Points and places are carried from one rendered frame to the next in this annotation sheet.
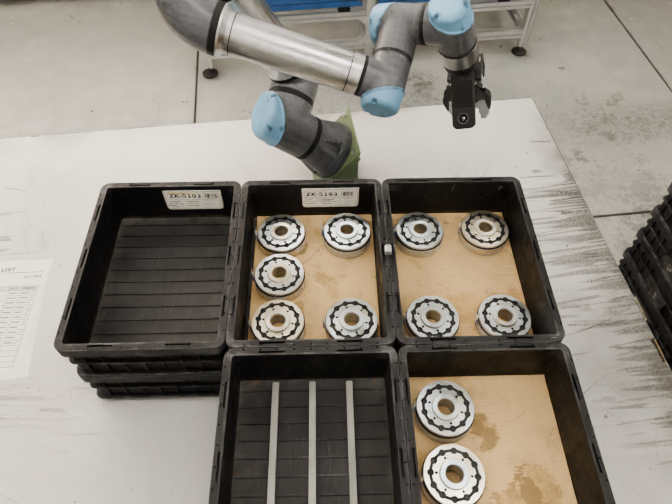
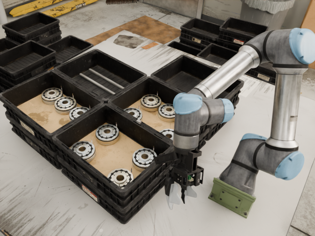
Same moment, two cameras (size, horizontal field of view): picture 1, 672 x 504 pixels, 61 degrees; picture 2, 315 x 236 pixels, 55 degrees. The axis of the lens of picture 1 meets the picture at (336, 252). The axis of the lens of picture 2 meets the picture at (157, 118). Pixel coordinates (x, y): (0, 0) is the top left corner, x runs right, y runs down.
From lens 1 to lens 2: 152 cm
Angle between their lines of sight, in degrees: 75
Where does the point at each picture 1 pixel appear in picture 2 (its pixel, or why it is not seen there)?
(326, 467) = (101, 91)
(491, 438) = (61, 122)
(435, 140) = not seen: outside the picture
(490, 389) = not seen: hidden behind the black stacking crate
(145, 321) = (185, 84)
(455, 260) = (121, 165)
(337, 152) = (225, 175)
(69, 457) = not seen: hidden behind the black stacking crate
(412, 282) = (128, 144)
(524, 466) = (46, 122)
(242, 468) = (120, 80)
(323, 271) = (161, 126)
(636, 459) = (6, 180)
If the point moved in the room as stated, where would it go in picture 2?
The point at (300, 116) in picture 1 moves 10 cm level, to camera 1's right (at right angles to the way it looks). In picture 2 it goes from (245, 149) to (233, 163)
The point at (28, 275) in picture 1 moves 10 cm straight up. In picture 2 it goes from (242, 91) to (246, 77)
